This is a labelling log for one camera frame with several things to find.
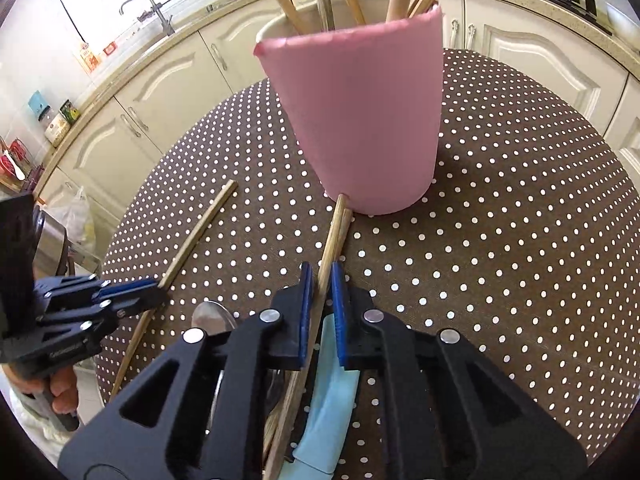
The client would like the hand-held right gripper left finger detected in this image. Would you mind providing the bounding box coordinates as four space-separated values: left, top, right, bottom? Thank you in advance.
57 261 315 480

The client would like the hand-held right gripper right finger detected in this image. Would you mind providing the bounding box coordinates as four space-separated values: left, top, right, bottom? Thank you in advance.
331 261 589 480

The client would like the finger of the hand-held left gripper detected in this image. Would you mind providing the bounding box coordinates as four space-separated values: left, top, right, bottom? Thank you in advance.
37 285 172 346
34 275 160 313

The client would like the pink cup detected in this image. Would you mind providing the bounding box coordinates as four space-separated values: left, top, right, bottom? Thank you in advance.
253 0 445 217

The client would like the person's left hand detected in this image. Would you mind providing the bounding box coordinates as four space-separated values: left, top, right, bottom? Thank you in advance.
10 364 82 417

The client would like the stainless steel appliance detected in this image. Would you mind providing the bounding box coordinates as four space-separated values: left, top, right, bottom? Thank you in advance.
32 209 69 275

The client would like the silver metal spoon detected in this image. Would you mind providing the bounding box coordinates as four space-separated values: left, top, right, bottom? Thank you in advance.
192 300 236 337

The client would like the white plastic bag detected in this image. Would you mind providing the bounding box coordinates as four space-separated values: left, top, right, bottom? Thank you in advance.
49 186 97 252

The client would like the light blue sheathed knife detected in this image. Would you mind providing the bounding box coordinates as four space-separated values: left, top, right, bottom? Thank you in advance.
279 312 362 480

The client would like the dish rack with red bowls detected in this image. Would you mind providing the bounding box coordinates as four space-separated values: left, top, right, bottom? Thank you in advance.
0 134 37 193

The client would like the light blue box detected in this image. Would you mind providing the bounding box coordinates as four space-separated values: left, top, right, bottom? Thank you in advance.
27 90 54 121

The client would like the brown polka-dot tablecloth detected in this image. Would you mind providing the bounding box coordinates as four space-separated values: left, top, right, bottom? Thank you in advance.
92 47 640 467

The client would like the orange label bottle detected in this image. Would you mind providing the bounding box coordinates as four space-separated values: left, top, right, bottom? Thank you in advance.
79 42 102 69

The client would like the metal faucet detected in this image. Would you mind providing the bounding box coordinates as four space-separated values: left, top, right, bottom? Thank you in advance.
118 0 176 37

